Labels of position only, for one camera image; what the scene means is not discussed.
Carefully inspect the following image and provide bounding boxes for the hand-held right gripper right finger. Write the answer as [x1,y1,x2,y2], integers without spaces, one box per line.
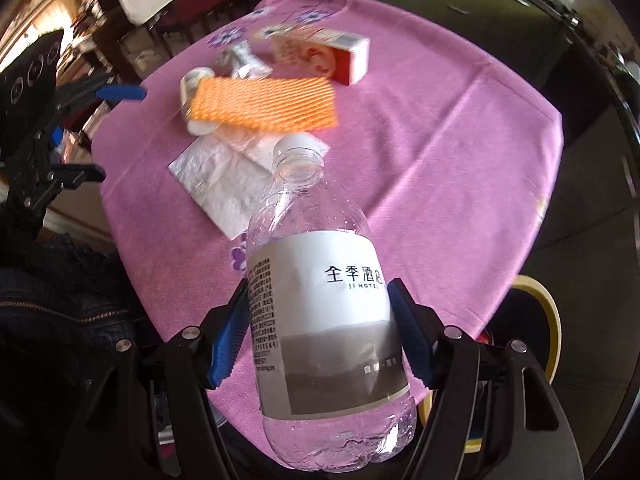
[387,277,583,480]

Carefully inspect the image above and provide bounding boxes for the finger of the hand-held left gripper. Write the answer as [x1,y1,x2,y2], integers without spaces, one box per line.
[47,162,107,192]
[55,71,147,117]

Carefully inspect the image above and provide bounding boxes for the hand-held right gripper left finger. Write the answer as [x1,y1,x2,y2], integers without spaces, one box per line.
[65,275,251,480]

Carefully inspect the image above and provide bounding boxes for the clear plastic bottle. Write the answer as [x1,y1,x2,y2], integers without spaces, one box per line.
[245,135,418,473]

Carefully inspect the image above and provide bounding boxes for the yellow-rimmed black bin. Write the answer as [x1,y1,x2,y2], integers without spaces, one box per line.
[420,275,566,456]

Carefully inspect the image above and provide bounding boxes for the silver foil wrapper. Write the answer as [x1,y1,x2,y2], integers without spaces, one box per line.
[215,42,273,79]

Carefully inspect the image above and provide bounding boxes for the black jacket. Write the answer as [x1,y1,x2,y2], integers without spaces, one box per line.
[0,210,166,480]

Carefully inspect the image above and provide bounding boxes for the white paper napkin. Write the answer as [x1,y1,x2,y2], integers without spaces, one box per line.
[168,139,275,240]

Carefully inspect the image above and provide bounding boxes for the clear plastic wrapper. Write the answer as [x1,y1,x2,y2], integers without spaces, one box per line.
[215,127,331,171]

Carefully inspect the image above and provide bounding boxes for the orange foam net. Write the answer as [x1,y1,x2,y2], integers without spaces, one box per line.
[191,76,338,131]

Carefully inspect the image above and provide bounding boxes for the pink floral tablecloth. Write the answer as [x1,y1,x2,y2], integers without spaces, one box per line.
[90,0,566,441]

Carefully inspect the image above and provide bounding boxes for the small cardboard box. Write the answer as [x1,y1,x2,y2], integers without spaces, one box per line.
[270,27,372,86]

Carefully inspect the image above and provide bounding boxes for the dark base cabinets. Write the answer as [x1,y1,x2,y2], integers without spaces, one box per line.
[365,0,640,480]

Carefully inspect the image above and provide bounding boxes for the black stone countertop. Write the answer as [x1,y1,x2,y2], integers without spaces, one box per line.
[500,0,640,161]

